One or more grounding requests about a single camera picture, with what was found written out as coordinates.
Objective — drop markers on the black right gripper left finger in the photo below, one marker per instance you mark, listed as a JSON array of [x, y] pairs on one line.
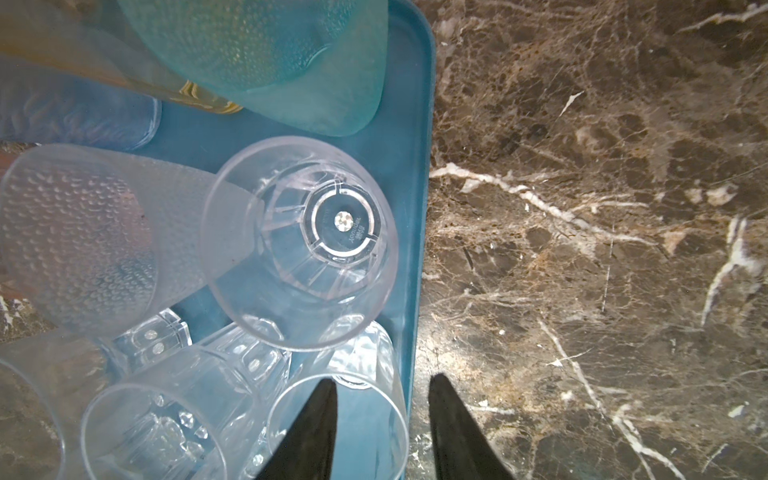
[[307, 451]]

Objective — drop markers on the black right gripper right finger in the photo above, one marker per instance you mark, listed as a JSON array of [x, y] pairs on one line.
[[460, 449]]

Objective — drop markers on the frosted textured clear glass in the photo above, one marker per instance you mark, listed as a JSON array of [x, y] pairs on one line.
[[99, 241]]

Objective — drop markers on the green textured plastic glass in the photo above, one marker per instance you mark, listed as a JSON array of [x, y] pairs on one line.
[[318, 66]]

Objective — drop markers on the blue tall plastic glass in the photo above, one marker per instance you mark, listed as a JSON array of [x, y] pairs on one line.
[[42, 105]]

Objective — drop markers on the yellow tall plastic glass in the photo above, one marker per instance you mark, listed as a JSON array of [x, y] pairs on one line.
[[93, 39]]

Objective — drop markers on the clear faceted glass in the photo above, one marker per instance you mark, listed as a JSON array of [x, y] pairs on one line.
[[48, 380]]

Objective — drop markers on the teal plastic tray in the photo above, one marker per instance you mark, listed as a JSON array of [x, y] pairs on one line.
[[394, 148]]

